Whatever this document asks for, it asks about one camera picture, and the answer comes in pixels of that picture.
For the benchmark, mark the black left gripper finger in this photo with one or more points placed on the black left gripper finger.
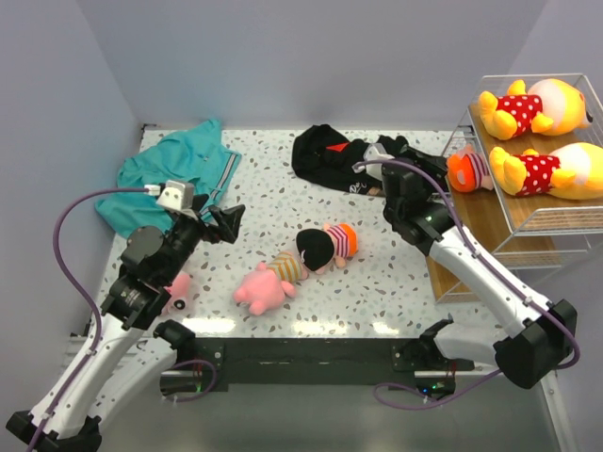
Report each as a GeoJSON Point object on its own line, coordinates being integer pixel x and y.
{"type": "Point", "coordinates": [228, 226]}
{"type": "Point", "coordinates": [234, 213]}

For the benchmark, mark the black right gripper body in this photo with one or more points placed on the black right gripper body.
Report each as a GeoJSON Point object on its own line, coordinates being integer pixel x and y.
{"type": "Point", "coordinates": [429, 185]}

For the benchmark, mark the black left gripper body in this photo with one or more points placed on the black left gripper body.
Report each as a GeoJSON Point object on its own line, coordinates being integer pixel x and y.
{"type": "Point", "coordinates": [185, 234]}

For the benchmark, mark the black-haired doll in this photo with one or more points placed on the black-haired doll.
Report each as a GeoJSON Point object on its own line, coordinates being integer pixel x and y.
{"type": "Point", "coordinates": [468, 172]}
{"type": "Point", "coordinates": [317, 248]}

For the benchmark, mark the yellow polka-dot plush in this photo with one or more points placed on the yellow polka-dot plush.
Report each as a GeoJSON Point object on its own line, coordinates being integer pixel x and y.
{"type": "Point", "coordinates": [550, 107]}
{"type": "Point", "coordinates": [572, 172]}

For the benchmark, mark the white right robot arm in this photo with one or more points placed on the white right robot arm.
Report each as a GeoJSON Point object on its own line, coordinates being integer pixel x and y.
{"type": "Point", "coordinates": [440, 235]}

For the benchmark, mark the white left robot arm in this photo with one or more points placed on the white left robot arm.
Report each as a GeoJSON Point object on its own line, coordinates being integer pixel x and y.
{"type": "Point", "coordinates": [61, 421]}

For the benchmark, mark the pink pig plush, left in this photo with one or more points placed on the pink pig plush, left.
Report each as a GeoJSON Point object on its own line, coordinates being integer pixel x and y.
{"type": "Point", "coordinates": [178, 294]}

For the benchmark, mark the pink pig plush, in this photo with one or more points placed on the pink pig plush,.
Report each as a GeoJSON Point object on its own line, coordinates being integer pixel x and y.
{"type": "Point", "coordinates": [178, 294]}
{"type": "Point", "coordinates": [270, 284]}

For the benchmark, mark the teal striped-trim shirt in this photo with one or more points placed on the teal striped-trim shirt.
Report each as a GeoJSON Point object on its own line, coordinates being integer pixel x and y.
{"type": "Point", "coordinates": [195, 156]}

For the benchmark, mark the pink pig plush, centre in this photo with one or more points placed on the pink pig plush, centre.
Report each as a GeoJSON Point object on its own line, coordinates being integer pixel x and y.
{"type": "Point", "coordinates": [270, 284]}

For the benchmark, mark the black printed shirt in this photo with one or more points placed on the black printed shirt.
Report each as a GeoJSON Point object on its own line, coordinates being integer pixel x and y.
{"type": "Point", "coordinates": [323, 156]}

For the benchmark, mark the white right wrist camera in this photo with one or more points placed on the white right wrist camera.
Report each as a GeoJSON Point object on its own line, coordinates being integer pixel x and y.
{"type": "Point", "coordinates": [374, 153]}

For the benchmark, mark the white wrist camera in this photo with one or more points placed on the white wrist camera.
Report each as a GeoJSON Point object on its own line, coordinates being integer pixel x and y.
{"type": "Point", "coordinates": [176, 196]}
{"type": "Point", "coordinates": [374, 153]}

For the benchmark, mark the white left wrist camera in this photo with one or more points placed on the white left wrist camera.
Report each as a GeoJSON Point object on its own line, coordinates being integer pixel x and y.
{"type": "Point", "coordinates": [176, 196]}

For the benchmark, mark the white wire wooden shelf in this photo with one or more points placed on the white wire wooden shelf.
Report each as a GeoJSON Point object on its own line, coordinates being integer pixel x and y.
{"type": "Point", "coordinates": [539, 234]}

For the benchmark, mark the aluminium frame rail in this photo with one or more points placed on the aluminium frame rail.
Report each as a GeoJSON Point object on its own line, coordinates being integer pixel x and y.
{"type": "Point", "coordinates": [524, 360]}

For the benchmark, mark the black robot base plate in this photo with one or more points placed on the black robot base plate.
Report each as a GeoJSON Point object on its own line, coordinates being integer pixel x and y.
{"type": "Point", "coordinates": [317, 361]}

